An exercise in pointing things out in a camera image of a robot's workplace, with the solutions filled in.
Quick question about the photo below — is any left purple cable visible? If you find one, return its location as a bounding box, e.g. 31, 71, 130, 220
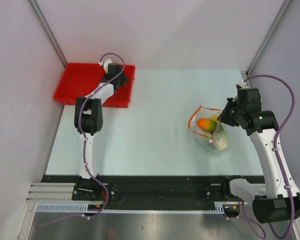
37, 52, 126, 227

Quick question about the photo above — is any green fake lettuce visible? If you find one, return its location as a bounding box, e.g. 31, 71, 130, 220
213, 124, 227, 136

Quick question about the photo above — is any clear zip top bag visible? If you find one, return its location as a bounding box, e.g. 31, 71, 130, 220
187, 105, 230, 152

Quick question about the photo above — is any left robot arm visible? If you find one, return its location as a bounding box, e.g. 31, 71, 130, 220
74, 63, 128, 200

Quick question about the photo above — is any orange green fake mango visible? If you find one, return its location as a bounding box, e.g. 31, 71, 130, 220
196, 118, 218, 134

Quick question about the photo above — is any red plastic tray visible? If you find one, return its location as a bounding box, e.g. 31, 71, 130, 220
53, 63, 136, 108

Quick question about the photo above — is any aluminium frame rail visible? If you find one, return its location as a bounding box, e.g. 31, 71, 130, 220
26, 182, 77, 203

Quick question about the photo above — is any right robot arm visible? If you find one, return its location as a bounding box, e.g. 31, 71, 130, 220
217, 87, 300, 224

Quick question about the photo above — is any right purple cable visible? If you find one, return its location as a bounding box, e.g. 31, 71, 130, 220
239, 74, 296, 238

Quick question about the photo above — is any white slotted cable duct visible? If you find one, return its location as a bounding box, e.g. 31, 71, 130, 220
35, 202, 225, 215

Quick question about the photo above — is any purple cable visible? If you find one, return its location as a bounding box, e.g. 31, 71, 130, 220
37, 52, 126, 227
239, 74, 296, 238

